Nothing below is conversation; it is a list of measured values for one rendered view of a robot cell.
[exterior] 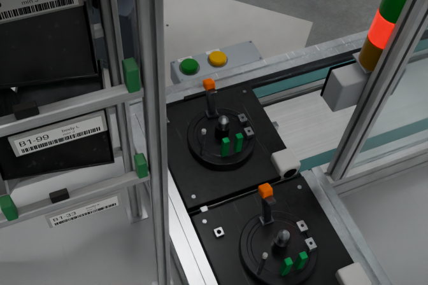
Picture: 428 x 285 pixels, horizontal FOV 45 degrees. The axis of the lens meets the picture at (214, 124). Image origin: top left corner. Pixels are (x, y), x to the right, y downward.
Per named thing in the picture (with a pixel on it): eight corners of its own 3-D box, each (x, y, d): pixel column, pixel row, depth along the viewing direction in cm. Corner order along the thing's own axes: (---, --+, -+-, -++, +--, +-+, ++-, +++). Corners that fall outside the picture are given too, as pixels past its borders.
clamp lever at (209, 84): (205, 111, 107) (202, 79, 102) (214, 109, 107) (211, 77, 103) (212, 119, 104) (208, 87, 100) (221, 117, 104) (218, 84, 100)
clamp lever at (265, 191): (259, 217, 94) (257, 185, 89) (269, 213, 94) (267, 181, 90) (268, 229, 91) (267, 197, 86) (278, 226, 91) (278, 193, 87)
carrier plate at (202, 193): (146, 118, 111) (146, 112, 109) (248, 88, 117) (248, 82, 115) (187, 214, 98) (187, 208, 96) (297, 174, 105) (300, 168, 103)
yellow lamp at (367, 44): (352, 53, 82) (361, 31, 78) (378, 46, 83) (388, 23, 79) (369, 76, 79) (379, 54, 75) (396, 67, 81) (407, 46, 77)
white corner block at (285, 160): (268, 163, 106) (271, 152, 102) (287, 156, 107) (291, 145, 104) (278, 182, 103) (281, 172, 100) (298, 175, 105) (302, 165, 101)
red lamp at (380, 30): (361, 30, 78) (371, 6, 74) (388, 23, 79) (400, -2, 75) (379, 53, 75) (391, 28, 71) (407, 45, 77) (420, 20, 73)
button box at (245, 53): (169, 77, 124) (169, 60, 119) (248, 56, 130) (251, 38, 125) (180, 99, 120) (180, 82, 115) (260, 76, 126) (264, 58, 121)
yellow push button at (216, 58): (206, 58, 121) (206, 52, 120) (221, 54, 122) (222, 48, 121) (213, 70, 119) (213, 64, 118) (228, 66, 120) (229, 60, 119)
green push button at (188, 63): (178, 66, 119) (178, 60, 118) (194, 62, 121) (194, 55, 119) (184, 78, 117) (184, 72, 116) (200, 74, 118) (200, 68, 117)
